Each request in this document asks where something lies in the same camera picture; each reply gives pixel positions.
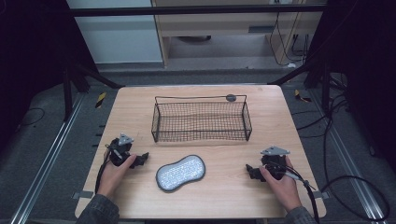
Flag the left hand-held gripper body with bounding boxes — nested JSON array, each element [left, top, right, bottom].
[[106, 133, 135, 167]]

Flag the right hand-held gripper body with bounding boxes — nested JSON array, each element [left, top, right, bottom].
[[260, 146, 291, 181]]

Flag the person's left hand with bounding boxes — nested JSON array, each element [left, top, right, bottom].
[[96, 153, 138, 200]]

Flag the person's right hand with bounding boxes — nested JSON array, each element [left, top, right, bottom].
[[259, 155, 304, 214]]

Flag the grey oval sponge pad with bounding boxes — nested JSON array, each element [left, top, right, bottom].
[[155, 154, 207, 192]]

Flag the yellow black striped tape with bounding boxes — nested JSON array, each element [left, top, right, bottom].
[[294, 89, 312, 104], [94, 91, 107, 109]]

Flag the black metal stand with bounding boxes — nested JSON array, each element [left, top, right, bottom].
[[268, 59, 332, 115], [61, 61, 125, 123]]

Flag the white cabinet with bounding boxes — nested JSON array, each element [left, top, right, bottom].
[[65, 0, 164, 65]]

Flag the black curtain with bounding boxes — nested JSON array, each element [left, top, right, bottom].
[[0, 0, 100, 157], [306, 0, 396, 175]]

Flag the black horizontal bar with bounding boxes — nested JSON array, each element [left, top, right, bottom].
[[66, 4, 328, 18]]

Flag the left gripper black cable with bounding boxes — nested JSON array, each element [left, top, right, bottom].
[[93, 144, 123, 195]]

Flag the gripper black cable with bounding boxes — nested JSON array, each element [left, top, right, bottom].
[[93, 144, 123, 195], [266, 160, 321, 224]]

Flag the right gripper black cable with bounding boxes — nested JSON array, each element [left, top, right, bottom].
[[266, 160, 321, 224]]

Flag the grey metal table bracket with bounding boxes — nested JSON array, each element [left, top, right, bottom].
[[312, 190, 331, 201], [72, 190, 94, 201]]

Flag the black floor cable bundle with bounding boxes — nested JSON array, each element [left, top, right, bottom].
[[290, 74, 353, 194]]

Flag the black wire mesh basket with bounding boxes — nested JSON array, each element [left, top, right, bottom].
[[150, 93, 253, 144]]

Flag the aluminium floor rail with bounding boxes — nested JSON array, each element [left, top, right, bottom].
[[8, 92, 86, 224], [311, 90, 387, 224]]

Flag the black looped floor cable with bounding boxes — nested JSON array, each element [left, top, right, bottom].
[[319, 175, 391, 222]]

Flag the thin black floor cable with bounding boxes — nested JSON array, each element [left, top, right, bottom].
[[18, 107, 46, 128]]

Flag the black hanging desk cables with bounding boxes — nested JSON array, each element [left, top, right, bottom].
[[268, 10, 312, 67]]

